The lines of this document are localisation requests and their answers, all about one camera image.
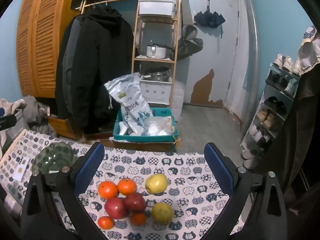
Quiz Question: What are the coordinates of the yellow-green pear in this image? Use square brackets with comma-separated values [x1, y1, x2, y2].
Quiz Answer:
[151, 202, 174, 225]
[145, 174, 168, 194]

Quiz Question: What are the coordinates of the black hooded coat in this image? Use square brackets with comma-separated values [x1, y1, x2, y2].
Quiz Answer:
[72, 6, 135, 137]

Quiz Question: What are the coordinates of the large orange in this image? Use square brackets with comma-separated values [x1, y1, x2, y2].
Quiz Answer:
[117, 178, 138, 195]
[98, 181, 119, 200]

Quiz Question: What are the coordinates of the grey jacket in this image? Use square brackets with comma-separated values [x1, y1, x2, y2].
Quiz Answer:
[61, 17, 84, 110]

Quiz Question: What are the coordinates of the wooden shelf rack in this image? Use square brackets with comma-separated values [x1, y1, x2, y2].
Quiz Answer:
[131, 0, 183, 123]

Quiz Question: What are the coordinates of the brown cardboard box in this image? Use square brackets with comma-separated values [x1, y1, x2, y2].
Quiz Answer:
[111, 139, 179, 153]

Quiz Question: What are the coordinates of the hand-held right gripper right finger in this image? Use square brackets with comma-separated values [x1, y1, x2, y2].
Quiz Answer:
[204, 142, 288, 240]

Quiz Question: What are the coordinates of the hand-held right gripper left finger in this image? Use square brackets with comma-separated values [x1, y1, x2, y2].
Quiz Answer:
[20, 142, 105, 240]

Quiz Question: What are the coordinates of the blue shoe rack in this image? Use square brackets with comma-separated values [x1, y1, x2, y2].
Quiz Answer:
[240, 62, 300, 155]

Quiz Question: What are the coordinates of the white rice bag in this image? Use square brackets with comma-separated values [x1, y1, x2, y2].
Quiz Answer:
[104, 72, 154, 135]

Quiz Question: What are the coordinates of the white sticker card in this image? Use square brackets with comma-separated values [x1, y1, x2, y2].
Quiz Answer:
[11, 156, 32, 182]

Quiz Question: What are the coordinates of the red apple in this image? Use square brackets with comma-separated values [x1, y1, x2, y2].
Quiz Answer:
[123, 192, 147, 213]
[104, 197, 127, 220]

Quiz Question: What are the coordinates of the floral cloth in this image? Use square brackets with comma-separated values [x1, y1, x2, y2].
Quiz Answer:
[296, 25, 320, 75]

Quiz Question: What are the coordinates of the white ribbed container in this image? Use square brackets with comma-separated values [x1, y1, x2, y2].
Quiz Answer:
[172, 81, 185, 120]

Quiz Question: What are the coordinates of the small orange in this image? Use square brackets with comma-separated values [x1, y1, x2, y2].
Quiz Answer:
[97, 216, 115, 230]
[131, 212, 147, 226]

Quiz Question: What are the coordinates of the white storage bin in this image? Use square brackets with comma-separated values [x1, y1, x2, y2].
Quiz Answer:
[138, 0, 176, 18]

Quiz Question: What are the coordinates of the grey metal pipe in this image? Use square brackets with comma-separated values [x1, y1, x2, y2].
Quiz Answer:
[240, 0, 262, 133]

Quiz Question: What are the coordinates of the teal plastic crate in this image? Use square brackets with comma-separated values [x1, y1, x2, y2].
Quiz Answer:
[113, 107, 180, 145]

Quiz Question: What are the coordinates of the wooden drawer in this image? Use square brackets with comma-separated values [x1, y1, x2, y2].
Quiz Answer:
[47, 116, 78, 140]

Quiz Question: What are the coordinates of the wooden clothes rail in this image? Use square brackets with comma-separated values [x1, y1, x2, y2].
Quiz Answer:
[81, 0, 140, 8]

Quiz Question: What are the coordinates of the steel pot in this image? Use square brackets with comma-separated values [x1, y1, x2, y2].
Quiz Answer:
[142, 67, 170, 82]

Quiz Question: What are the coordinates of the white patterned basket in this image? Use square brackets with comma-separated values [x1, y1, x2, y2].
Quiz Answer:
[139, 76, 173, 105]

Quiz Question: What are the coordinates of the black jacket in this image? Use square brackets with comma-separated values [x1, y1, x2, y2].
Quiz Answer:
[54, 17, 73, 120]

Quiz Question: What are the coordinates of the pale blue door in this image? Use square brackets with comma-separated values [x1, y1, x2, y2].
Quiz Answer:
[184, 0, 242, 108]

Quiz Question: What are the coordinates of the green hanging bag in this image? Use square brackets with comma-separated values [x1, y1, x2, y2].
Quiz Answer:
[177, 25, 204, 60]

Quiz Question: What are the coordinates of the grey storage bag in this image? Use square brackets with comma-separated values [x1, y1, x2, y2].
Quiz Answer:
[0, 115, 30, 150]

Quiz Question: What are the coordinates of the shoe rack with shoes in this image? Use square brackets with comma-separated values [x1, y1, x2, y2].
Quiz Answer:
[241, 54, 304, 169]

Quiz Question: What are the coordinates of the dark brown coat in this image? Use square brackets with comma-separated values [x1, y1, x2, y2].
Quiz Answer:
[274, 65, 320, 205]

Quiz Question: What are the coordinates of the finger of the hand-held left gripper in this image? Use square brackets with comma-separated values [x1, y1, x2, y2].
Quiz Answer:
[0, 107, 17, 131]

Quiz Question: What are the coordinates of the wooden louvred wardrobe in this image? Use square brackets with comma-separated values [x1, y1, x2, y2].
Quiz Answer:
[16, 0, 83, 98]

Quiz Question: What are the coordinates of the dark blue umbrella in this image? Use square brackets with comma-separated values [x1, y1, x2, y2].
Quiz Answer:
[194, 10, 225, 28]

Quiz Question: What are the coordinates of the cat print tablecloth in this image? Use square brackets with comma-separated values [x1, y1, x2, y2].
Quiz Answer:
[0, 129, 253, 240]

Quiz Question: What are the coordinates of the grey garment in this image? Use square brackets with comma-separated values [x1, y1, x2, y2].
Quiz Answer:
[21, 95, 58, 137]

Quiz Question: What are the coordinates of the clear plastic bag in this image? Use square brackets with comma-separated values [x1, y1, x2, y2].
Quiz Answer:
[144, 116, 175, 137]

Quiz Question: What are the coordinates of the green glass bowl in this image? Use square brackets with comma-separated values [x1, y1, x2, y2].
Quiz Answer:
[32, 142, 78, 174]

